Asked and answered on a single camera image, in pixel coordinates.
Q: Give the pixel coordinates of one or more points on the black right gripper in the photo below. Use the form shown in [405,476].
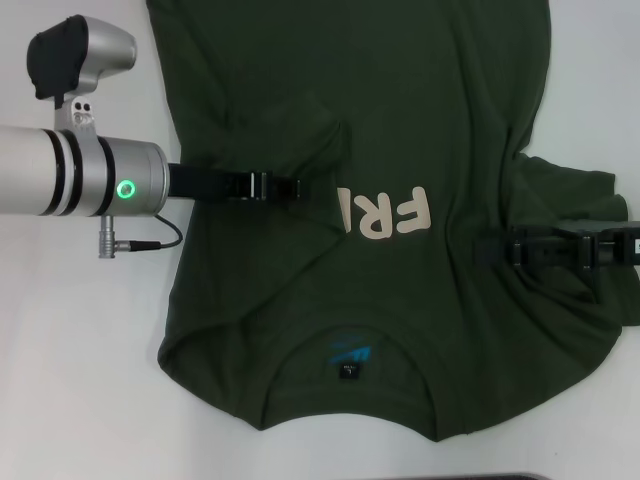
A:
[615,250]

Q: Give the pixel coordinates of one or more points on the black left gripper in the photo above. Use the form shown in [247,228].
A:
[205,182]

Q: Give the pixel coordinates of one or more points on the dark green printed t-shirt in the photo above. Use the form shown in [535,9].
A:
[400,125]

